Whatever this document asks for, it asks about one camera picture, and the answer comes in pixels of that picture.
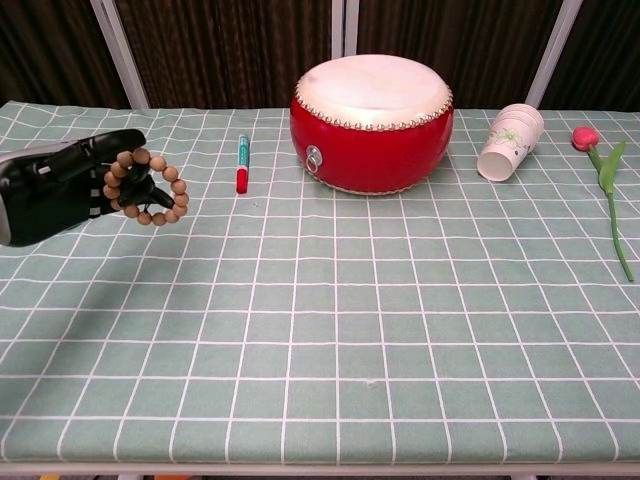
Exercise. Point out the green red marker pen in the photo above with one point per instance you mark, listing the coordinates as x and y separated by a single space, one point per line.
243 160

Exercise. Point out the red drum with white skin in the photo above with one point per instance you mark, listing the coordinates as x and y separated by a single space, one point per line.
372 145

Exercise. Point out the white screen frame post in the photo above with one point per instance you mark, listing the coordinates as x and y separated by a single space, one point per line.
120 50
344 27
552 50

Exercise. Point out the red artificial tulip flower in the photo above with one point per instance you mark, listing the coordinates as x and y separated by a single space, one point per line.
611 175

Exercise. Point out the dark brown curtain panel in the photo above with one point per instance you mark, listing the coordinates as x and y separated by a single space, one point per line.
225 50
50 50
605 55
450 45

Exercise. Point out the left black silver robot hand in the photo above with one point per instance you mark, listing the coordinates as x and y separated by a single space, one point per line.
45 195

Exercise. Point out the green checked tablecloth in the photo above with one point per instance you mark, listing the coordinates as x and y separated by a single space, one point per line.
325 325

